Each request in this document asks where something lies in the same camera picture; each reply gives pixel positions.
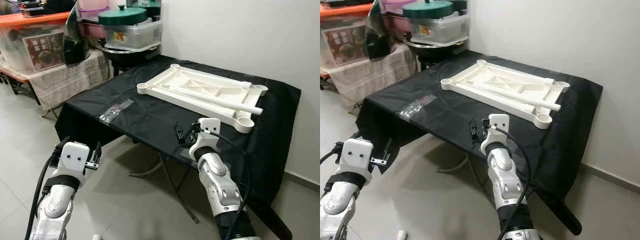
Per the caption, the clear plastic container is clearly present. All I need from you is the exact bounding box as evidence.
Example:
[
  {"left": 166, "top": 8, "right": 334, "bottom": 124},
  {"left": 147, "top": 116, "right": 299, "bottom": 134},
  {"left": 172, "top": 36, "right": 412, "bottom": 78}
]
[
  {"left": 407, "top": 14, "right": 470, "bottom": 46},
  {"left": 102, "top": 20, "right": 163, "bottom": 51}
]

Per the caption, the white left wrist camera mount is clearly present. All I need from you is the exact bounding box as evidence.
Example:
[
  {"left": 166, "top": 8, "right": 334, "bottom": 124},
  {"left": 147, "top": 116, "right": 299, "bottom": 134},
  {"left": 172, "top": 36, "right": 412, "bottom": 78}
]
[
  {"left": 341, "top": 138, "right": 375, "bottom": 177},
  {"left": 57, "top": 141, "right": 91, "bottom": 182}
]

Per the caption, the black round wok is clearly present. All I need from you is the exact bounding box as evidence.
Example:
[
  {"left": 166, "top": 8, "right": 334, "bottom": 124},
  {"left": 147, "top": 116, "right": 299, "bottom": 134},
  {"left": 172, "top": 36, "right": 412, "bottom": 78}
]
[
  {"left": 404, "top": 37, "right": 468, "bottom": 63},
  {"left": 99, "top": 42, "right": 162, "bottom": 68}
]

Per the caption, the pink plastic tub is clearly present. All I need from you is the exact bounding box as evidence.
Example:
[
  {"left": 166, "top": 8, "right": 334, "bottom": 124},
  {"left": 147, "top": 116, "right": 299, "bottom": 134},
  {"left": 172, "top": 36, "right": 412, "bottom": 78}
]
[
  {"left": 382, "top": 0, "right": 416, "bottom": 36},
  {"left": 77, "top": 0, "right": 113, "bottom": 38}
]

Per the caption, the green pot lid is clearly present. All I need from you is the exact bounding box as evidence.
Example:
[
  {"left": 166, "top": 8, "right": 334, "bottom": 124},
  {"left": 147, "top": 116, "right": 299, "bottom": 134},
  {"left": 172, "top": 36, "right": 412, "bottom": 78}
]
[
  {"left": 402, "top": 0, "right": 455, "bottom": 20},
  {"left": 98, "top": 5, "right": 149, "bottom": 27}
]

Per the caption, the white plastic table top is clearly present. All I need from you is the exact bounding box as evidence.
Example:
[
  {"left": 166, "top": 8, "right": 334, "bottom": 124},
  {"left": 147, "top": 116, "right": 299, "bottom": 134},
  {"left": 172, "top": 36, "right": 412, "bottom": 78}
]
[
  {"left": 440, "top": 59, "right": 571, "bottom": 130},
  {"left": 136, "top": 63, "right": 269, "bottom": 134}
]

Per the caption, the black kitchen appliance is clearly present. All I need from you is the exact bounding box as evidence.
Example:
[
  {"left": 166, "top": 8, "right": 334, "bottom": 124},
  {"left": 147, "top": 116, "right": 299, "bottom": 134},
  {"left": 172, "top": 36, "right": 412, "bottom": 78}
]
[{"left": 17, "top": 0, "right": 76, "bottom": 16}]

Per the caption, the clear plastic bag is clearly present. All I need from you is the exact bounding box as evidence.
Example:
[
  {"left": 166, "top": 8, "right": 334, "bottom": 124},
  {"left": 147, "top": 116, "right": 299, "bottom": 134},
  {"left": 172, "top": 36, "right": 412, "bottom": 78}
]
[
  {"left": 99, "top": 98, "right": 135, "bottom": 124},
  {"left": 400, "top": 94, "right": 438, "bottom": 121}
]

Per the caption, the dark metal folding table frame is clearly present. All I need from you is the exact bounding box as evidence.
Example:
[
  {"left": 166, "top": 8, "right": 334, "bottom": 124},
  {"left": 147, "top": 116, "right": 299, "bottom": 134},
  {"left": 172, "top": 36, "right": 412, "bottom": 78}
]
[
  {"left": 129, "top": 150, "right": 201, "bottom": 223},
  {"left": 436, "top": 152, "right": 473, "bottom": 175}
]

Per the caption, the clear storage box orange lid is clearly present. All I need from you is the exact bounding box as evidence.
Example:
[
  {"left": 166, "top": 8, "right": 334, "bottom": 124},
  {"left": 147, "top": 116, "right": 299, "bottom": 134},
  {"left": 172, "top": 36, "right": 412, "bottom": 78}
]
[
  {"left": 0, "top": 11, "right": 71, "bottom": 76},
  {"left": 320, "top": 4, "right": 373, "bottom": 68}
]

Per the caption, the black tablecloth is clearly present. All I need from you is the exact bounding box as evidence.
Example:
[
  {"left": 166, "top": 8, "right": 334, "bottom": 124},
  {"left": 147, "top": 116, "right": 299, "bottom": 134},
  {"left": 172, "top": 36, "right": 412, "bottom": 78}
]
[
  {"left": 356, "top": 50, "right": 604, "bottom": 236},
  {"left": 55, "top": 54, "right": 302, "bottom": 240}
]

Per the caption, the beige cloth covered bench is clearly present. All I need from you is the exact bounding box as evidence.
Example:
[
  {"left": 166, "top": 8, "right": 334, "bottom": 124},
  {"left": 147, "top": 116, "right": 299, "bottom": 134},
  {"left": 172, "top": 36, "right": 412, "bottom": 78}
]
[
  {"left": 0, "top": 50, "right": 113, "bottom": 112},
  {"left": 320, "top": 45, "right": 418, "bottom": 108}
]

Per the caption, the red printed carton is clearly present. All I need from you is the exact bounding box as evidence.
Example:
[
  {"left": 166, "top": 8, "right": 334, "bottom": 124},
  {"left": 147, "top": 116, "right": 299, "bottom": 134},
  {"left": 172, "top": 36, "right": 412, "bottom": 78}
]
[
  {"left": 322, "top": 25, "right": 368, "bottom": 66},
  {"left": 22, "top": 32, "right": 66, "bottom": 71}
]

